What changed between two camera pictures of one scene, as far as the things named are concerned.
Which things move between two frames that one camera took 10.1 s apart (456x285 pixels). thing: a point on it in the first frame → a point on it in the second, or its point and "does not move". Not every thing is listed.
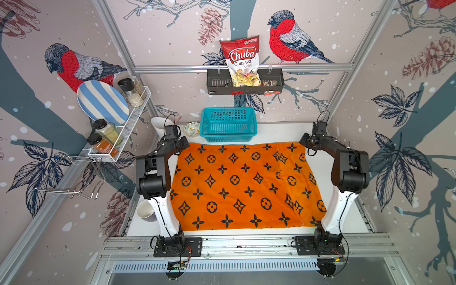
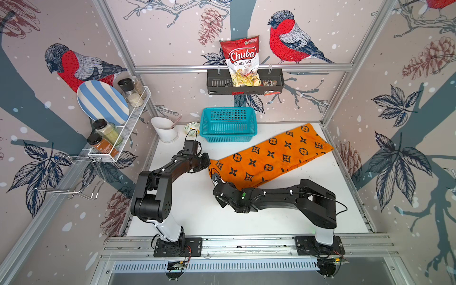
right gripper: [301, 141] → [220, 203]
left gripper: [185, 143] → [206, 161]
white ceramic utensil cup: [158, 124] does not move
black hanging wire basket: [272, 82] does not move
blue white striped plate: [101, 101] does not move
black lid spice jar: [133, 99] does not move
